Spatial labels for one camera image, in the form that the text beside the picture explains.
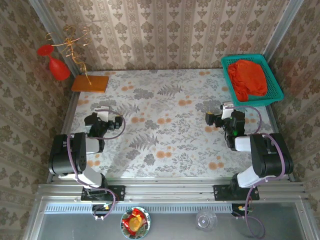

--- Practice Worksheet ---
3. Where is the red yellow snack packet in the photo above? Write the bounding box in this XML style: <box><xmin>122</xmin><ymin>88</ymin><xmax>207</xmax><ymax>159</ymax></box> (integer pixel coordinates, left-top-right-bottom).
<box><xmin>122</xmin><ymin>207</ymin><xmax>147</xmax><ymax>232</ymax></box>

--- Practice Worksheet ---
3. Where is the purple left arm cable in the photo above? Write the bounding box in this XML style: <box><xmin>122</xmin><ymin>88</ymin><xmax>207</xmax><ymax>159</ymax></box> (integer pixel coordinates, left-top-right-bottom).
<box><xmin>66</xmin><ymin>107</ymin><xmax>126</xmax><ymax>221</ymax></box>

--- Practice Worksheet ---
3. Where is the clear glass bowl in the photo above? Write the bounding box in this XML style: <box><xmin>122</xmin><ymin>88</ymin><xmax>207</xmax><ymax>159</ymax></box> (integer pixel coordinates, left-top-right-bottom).
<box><xmin>195</xmin><ymin>208</ymin><xmax>218</xmax><ymax>232</ymax></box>

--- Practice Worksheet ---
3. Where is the orange t-shirt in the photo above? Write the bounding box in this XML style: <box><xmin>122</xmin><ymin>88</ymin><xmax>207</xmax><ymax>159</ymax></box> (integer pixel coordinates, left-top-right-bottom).
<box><xmin>227</xmin><ymin>59</ymin><xmax>269</xmax><ymax>102</ymax></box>

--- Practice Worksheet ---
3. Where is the aluminium frame post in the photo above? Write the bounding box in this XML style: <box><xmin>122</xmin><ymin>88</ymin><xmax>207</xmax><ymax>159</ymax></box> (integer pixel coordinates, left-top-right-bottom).
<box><xmin>26</xmin><ymin>0</ymin><xmax>79</xmax><ymax>79</ymax></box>
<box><xmin>263</xmin><ymin>0</ymin><xmax>305</xmax><ymax>63</ymax></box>

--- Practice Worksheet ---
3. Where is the teal plastic basket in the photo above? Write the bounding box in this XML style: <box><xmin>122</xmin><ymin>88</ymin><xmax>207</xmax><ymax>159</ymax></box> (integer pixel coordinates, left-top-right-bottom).
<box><xmin>220</xmin><ymin>53</ymin><xmax>285</xmax><ymax>109</ymax></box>

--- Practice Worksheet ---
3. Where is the red plastic goblet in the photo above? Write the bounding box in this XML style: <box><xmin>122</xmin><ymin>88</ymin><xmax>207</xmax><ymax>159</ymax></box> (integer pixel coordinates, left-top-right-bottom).
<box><xmin>37</xmin><ymin>44</ymin><xmax>71</xmax><ymax>81</ymax></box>

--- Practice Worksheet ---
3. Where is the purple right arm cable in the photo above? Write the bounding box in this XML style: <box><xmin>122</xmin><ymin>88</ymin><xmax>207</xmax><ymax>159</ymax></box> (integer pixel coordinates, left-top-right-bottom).
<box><xmin>231</xmin><ymin>104</ymin><xmax>286</xmax><ymax>240</ymax></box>

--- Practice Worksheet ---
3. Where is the gold wire glass holder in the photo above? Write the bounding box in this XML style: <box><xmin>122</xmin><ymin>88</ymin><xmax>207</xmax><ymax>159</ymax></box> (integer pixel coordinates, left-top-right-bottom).
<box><xmin>44</xmin><ymin>24</ymin><xmax>92</xmax><ymax>85</ymax></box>

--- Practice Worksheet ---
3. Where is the floral tablecloth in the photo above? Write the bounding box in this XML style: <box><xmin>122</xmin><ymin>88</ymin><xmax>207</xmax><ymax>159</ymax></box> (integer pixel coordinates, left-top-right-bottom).
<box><xmin>58</xmin><ymin>69</ymin><xmax>287</xmax><ymax>179</ymax></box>

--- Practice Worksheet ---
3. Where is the orange wooden base board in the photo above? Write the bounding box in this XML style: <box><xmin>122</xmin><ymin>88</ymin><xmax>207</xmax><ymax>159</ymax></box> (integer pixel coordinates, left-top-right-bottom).
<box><xmin>71</xmin><ymin>74</ymin><xmax>110</xmax><ymax>94</ymax></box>

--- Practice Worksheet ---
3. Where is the grey slotted cable duct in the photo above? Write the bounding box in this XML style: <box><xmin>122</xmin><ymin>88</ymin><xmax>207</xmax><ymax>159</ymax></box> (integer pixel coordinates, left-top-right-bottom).
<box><xmin>43</xmin><ymin>202</ymin><xmax>233</xmax><ymax>215</ymax></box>

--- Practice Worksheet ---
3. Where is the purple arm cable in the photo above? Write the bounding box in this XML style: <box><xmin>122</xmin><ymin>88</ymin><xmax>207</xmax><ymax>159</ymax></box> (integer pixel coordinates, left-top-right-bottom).
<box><xmin>66</xmin><ymin>107</ymin><xmax>126</xmax><ymax>221</ymax></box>
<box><xmin>231</xmin><ymin>104</ymin><xmax>286</xmax><ymax>240</ymax></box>

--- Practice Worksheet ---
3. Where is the patterned plate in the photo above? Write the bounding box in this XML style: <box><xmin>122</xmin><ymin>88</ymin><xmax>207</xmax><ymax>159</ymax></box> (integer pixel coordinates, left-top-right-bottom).
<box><xmin>120</xmin><ymin>206</ymin><xmax>152</xmax><ymax>240</ymax></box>

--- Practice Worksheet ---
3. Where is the aluminium frame rail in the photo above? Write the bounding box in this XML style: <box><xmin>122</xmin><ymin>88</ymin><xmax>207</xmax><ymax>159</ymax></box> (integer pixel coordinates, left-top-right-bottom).
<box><xmin>37</xmin><ymin>176</ymin><xmax>309</xmax><ymax>201</ymax></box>

